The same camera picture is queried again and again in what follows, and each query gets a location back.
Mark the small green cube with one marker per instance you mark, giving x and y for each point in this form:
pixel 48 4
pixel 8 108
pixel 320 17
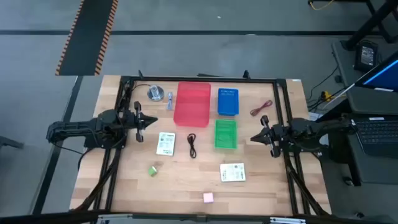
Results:
pixel 152 171

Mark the translucent red plastic bin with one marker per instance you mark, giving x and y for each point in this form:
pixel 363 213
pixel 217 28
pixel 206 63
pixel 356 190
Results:
pixel 192 105

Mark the blue plastic basket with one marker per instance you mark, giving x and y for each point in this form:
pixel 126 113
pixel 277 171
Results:
pixel 228 104

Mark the computer monitor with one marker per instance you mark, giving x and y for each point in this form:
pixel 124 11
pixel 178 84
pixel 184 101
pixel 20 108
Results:
pixel 384 76

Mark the yellow power plug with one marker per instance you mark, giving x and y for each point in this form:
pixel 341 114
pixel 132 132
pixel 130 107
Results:
pixel 326 95

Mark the black stand legs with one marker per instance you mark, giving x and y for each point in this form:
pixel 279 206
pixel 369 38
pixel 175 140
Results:
pixel 373 20

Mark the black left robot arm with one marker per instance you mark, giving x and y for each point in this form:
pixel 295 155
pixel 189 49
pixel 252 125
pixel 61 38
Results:
pixel 77 127

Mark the white green-edged product box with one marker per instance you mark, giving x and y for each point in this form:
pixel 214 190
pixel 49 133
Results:
pixel 165 143
pixel 232 172

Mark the black laptop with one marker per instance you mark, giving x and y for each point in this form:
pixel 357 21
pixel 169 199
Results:
pixel 377 137

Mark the laptop computer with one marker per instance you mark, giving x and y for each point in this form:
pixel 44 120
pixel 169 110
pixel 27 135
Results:
pixel 367 102

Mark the pale pink wall charger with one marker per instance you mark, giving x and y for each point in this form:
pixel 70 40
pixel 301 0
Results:
pixel 208 197

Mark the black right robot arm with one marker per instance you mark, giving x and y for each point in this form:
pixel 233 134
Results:
pixel 311 129

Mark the black orange-striped floor mat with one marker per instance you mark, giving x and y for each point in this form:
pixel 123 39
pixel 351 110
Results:
pixel 87 37

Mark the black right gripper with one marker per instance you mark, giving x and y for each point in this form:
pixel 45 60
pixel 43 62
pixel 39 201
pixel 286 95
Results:
pixel 278 135

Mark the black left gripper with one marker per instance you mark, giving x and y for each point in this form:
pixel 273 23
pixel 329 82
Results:
pixel 138 121

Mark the dark chair leg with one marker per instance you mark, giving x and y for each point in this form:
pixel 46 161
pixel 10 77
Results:
pixel 9 142

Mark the green plastic basket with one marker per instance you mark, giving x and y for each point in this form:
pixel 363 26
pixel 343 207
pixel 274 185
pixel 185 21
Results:
pixel 226 135

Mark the black aluminium table frame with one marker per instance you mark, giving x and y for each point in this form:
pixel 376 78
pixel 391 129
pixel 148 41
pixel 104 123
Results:
pixel 174 78

